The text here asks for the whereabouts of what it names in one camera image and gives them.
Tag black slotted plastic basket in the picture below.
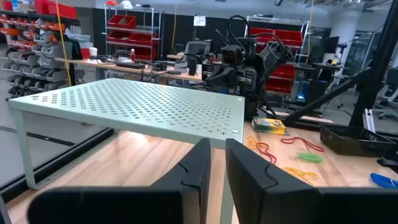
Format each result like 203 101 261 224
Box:
319 123 397 157

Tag red storage bins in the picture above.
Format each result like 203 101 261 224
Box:
33 0 78 19

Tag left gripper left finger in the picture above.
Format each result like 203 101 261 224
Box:
150 138 212 224

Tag grey monitor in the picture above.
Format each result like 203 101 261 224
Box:
184 40 211 57

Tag yellow green crayon box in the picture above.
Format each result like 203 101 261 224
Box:
251 117 287 136

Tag grey orange parts bin rack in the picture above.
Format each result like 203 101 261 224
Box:
0 11 80 99

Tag red storage bin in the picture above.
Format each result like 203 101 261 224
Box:
266 77 295 94
107 30 133 44
274 29 304 47
107 14 137 30
270 63 297 80
248 27 276 43
129 32 159 47
133 46 158 62

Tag black computer tower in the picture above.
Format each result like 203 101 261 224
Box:
290 79 329 105

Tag yellow rubber band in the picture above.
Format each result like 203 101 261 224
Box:
282 167 319 187
247 136 265 153

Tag black monitor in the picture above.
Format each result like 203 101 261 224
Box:
323 35 340 54

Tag red rubber band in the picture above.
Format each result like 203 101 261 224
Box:
280 136 325 153
255 142 277 165

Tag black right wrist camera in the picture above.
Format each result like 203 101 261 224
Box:
222 43 245 66

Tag white office chair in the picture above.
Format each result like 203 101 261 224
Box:
371 67 398 122

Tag silver aluminium bar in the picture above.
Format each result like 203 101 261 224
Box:
363 108 377 133

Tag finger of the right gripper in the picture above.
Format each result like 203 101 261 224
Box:
235 65 245 91
226 65 236 90

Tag pale green perforated metal riser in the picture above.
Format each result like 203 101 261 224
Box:
8 77 246 224

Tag metal wire shelf rack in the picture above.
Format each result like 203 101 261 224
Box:
104 3 164 62
245 14 310 96

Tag wooden workbench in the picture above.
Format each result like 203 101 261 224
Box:
55 57 205 83

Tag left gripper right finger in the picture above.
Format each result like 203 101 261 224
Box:
225 138 320 224

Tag yellow hanging cable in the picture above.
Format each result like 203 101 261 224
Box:
54 0 73 87
171 4 178 50

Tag black keyboard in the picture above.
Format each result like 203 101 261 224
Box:
115 62 146 70

